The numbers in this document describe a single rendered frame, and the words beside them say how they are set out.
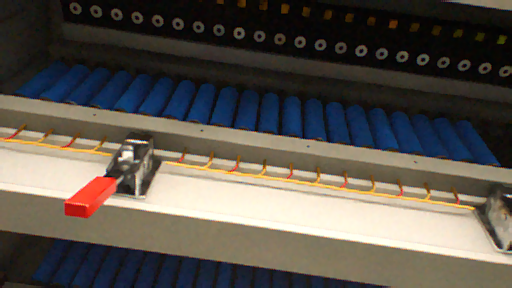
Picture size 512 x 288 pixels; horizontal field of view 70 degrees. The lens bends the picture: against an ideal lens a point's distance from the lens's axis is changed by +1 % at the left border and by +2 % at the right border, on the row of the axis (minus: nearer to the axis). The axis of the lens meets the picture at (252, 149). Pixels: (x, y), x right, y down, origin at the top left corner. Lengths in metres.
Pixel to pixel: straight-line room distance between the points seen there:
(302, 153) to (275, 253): 0.08
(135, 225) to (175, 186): 0.04
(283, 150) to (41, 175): 0.17
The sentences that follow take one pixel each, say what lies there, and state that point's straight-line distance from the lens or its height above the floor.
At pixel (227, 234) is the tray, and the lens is 0.26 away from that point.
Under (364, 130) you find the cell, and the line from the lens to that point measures 0.33.
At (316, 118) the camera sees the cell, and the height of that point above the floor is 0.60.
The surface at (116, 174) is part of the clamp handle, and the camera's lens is 0.24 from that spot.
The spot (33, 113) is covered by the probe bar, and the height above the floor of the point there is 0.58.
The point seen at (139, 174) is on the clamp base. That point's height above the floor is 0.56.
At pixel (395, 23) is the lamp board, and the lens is 0.39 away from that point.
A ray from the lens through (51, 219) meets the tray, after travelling 0.29.
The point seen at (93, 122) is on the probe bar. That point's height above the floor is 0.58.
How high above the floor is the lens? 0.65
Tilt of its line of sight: 16 degrees down
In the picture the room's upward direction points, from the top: 8 degrees clockwise
